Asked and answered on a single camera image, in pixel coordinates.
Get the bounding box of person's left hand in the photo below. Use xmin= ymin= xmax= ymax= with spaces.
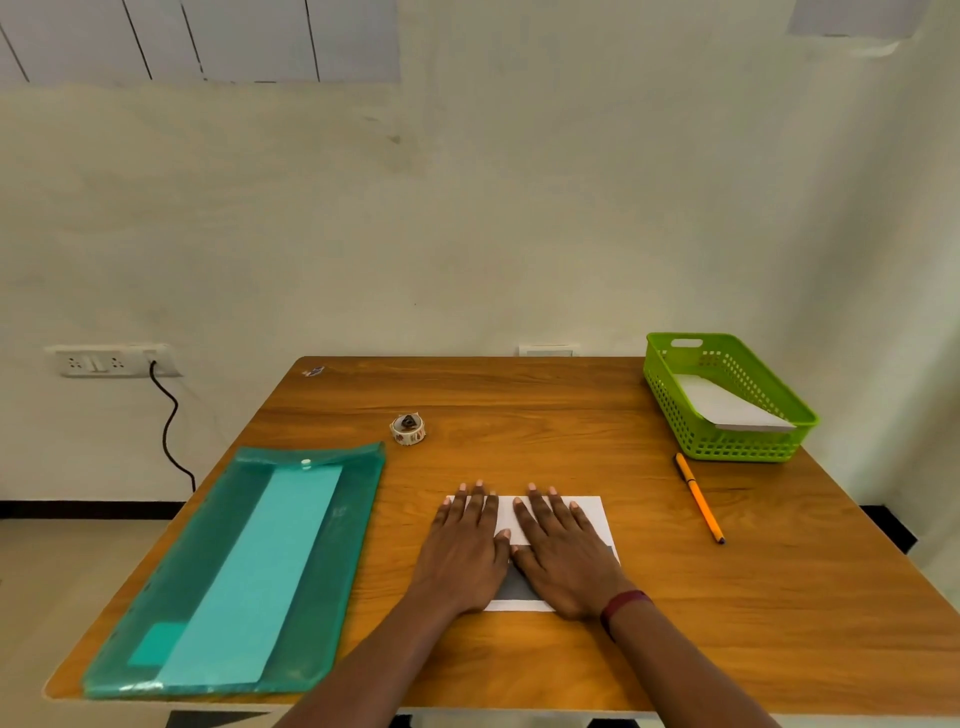
xmin=408 ymin=481 xmax=514 ymax=618

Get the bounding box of person's right hand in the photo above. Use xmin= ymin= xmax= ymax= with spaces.
xmin=511 ymin=483 xmax=639 ymax=622

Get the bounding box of printed white paper sheet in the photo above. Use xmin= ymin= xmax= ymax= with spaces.
xmin=442 ymin=494 xmax=622 ymax=613

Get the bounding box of green translucent plastic folder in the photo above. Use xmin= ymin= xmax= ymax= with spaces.
xmin=80 ymin=442 xmax=387 ymax=700

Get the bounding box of small clear tape roll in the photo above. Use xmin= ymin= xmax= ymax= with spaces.
xmin=389 ymin=411 xmax=427 ymax=448

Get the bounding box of green plastic basket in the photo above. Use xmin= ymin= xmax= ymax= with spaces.
xmin=642 ymin=332 xmax=821 ymax=463

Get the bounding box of person's right forearm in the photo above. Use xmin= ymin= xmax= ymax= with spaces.
xmin=607 ymin=603 xmax=781 ymax=728

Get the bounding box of person's left forearm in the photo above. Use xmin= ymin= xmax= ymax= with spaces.
xmin=273 ymin=599 xmax=459 ymax=728

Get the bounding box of dark red wrist band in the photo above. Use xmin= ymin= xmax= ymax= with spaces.
xmin=599 ymin=590 xmax=655 ymax=643

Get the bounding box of orange pen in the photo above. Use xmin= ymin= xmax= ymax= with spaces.
xmin=673 ymin=452 xmax=727 ymax=547

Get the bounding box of dark grey table foot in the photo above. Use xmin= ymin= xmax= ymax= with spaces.
xmin=164 ymin=710 xmax=271 ymax=728

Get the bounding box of black skirting board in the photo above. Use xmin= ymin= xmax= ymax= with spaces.
xmin=0 ymin=500 xmax=919 ymax=556

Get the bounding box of black power cable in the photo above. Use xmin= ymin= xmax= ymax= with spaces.
xmin=149 ymin=361 xmax=198 ymax=494

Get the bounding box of white wall socket panel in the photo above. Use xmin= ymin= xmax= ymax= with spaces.
xmin=44 ymin=344 xmax=184 ymax=379

